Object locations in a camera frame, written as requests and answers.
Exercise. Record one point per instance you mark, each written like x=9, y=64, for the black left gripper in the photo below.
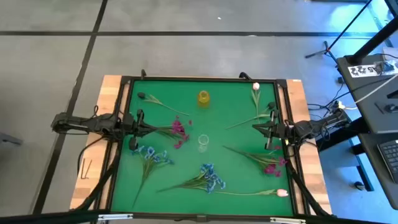
x=140, y=117

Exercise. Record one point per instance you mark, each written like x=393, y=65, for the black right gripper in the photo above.
x=272, y=118

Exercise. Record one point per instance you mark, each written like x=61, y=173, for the blue artificial flower bunch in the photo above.
x=209, y=180
x=150, y=152

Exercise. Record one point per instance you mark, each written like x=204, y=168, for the magenta artificial flower bunch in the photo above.
x=178, y=127
x=270, y=169

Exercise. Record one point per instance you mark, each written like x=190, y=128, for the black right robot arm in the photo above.
x=311, y=127

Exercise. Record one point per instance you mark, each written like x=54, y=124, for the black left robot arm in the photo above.
x=93, y=124

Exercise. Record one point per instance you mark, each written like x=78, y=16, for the clear glass vase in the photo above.
x=203, y=141

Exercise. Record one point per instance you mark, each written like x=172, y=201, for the yellow glass vase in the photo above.
x=203, y=99

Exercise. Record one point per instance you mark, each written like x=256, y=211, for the green table mat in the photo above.
x=236, y=102

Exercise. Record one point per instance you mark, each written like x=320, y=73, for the black desk crossbeam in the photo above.
x=342, y=140

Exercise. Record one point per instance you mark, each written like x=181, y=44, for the thin hex key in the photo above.
x=82, y=168

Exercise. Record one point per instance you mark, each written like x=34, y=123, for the power strip with plugs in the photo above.
x=339, y=105

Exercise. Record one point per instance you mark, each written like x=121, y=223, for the thin black tripod stand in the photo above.
x=326, y=49

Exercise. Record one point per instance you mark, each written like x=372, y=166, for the black desk foot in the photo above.
x=362, y=168

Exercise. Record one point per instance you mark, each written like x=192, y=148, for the dark grey desk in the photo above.
x=367, y=93
x=377, y=165

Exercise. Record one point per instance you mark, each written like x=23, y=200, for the small black floor object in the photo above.
x=359, y=186

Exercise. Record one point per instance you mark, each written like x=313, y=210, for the white printed label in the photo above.
x=362, y=70

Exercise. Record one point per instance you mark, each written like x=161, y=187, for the black round knob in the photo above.
x=391, y=108

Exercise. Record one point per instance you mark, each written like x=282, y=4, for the black keyboard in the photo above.
x=392, y=158

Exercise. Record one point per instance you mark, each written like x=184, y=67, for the grey furniture leg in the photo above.
x=9, y=139

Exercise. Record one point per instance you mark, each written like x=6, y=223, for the white box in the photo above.
x=391, y=53

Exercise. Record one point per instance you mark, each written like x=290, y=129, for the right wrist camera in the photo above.
x=284, y=130

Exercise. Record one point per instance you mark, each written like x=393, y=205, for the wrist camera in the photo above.
x=128, y=122
x=284, y=130

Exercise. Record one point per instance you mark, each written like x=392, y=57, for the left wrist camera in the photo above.
x=128, y=122

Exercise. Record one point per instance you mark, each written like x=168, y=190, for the black table frame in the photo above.
x=161, y=78

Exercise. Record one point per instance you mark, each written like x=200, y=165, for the black frame clip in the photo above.
x=143, y=74
x=244, y=75

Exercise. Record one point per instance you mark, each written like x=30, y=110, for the black frame strut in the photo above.
x=94, y=189
x=306, y=189

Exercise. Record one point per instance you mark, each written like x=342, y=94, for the silver bracket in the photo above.
x=115, y=216
x=287, y=220

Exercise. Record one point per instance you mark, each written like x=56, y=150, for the grey centre bracket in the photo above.
x=201, y=218

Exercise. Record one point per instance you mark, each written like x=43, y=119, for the black overhead frame beam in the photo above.
x=46, y=218

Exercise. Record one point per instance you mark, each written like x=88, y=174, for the thick black post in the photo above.
x=373, y=42

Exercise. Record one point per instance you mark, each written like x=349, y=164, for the black corner post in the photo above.
x=393, y=7

